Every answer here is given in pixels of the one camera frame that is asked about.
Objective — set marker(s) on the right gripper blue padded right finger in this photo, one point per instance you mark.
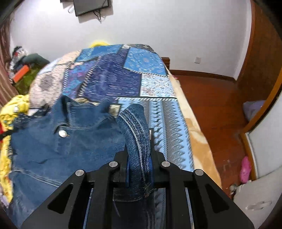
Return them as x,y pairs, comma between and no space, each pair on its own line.
158,178

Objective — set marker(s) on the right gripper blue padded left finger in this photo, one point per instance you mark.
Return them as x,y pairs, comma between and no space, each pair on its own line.
121,176

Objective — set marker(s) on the blue denim jacket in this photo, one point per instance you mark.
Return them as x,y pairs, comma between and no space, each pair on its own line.
49,146

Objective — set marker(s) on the pile of clothes in corner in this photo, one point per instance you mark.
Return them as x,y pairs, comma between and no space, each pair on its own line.
20,57

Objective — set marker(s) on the beige cartoon blanket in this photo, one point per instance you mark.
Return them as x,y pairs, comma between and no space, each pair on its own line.
201,151

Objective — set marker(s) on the pink slipper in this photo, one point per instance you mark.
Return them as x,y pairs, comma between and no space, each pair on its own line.
245,170

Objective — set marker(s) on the blue patchwork bed cover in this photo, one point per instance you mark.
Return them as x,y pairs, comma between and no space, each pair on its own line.
125,74

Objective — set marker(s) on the white sliding wardrobe door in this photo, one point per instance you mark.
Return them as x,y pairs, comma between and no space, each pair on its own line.
262,135

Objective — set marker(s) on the green patterned storage box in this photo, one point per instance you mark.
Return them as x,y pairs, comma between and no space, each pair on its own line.
23,85

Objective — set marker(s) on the yellow plush at bed end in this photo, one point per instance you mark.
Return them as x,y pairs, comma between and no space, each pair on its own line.
98,43

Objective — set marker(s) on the red striped curtain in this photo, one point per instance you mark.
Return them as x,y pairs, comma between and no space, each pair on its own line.
6,89

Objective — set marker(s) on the orange box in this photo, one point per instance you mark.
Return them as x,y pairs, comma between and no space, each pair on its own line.
25,69

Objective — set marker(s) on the wooden door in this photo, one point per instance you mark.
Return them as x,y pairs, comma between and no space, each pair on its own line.
262,63

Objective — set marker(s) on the white wall socket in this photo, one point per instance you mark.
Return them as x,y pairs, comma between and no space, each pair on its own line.
197,60

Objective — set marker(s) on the small black wall monitor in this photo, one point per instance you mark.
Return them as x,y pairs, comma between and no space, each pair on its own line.
85,6

